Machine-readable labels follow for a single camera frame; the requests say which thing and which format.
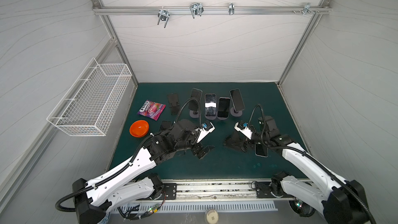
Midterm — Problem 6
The black folding phone stand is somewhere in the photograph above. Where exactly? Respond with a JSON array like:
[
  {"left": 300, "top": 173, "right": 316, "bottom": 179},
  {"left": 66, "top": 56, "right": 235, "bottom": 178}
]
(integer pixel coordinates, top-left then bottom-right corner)
[{"left": 167, "top": 93, "right": 180, "bottom": 115}]

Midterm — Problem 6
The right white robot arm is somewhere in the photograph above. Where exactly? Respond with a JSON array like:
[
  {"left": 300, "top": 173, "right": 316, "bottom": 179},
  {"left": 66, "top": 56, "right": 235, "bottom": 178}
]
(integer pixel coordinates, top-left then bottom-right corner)
[{"left": 234, "top": 115, "right": 376, "bottom": 224}]

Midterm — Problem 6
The aluminium crossbar rail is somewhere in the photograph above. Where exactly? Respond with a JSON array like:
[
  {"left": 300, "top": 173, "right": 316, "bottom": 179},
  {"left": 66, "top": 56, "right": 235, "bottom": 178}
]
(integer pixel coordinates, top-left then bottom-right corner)
[{"left": 93, "top": 3, "right": 332, "bottom": 16}]

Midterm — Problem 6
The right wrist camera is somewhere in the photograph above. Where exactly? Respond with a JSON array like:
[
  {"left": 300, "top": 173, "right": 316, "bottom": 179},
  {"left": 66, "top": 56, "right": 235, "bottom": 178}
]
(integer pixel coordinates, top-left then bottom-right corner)
[{"left": 234, "top": 121, "right": 256, "bottom": 140}]

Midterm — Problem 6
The round white puck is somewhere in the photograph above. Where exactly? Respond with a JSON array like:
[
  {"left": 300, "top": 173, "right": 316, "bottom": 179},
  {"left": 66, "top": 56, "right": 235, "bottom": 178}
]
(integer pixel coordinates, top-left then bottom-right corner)
[{"left": 205, "top": 209, "right": 219, "bottom": 224}]

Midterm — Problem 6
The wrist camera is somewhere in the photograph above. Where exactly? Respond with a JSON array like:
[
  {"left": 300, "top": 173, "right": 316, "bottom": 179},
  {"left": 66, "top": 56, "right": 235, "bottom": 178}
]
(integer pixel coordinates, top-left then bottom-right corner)
[
  {"left": 196, "top": 120, "right": 215, "bottom": 143},
  {"left": 234, "top": 121, "right": 256, "bottom": 140}
]

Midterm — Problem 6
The orange plastic bowl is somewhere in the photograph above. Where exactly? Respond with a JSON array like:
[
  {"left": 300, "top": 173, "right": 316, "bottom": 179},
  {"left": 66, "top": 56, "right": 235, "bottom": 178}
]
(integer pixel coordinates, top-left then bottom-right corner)
[{"left": 129, "top": 120, "right": 149, "bottom": 138}]

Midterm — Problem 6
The black phone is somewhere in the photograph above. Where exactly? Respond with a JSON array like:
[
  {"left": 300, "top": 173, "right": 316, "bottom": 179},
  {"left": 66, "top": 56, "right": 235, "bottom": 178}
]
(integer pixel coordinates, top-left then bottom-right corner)
[{"left": 159, "top": 121, "right": 172, "bottom": 131}]

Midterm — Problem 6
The white wire basket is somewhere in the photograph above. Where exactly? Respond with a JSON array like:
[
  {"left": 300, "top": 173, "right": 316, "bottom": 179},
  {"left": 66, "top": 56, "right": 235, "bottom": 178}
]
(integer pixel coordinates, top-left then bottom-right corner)
[{"left": 47, "top": 58, "right": 132, "bottom": 136}]

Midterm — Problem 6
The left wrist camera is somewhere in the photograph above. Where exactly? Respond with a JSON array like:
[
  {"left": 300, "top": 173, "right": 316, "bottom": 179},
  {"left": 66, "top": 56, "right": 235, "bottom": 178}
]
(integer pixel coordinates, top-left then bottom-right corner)
[{"left": 196, "top": 120, "right": 215, "bottom": 143}]

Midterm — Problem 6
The purple Fox's candy bag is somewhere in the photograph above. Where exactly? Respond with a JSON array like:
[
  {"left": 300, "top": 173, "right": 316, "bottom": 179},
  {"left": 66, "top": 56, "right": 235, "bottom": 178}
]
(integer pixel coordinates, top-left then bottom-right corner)
[{"left": 137, "top": 100, "right": 166, "bottom": 121}]

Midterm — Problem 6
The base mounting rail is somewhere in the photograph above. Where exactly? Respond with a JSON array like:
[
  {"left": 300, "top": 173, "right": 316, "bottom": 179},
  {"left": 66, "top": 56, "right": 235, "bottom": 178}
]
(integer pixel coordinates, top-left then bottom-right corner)
[{"left": 90, "top": 178, "right": 327, "bottom": 203}]

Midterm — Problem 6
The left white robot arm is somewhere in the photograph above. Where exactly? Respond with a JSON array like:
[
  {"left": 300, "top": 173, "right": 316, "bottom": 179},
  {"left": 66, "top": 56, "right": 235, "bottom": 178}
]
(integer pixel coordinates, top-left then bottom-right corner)
[{"left": 55, "top": 113, "right": 215, "bottom": 224}]

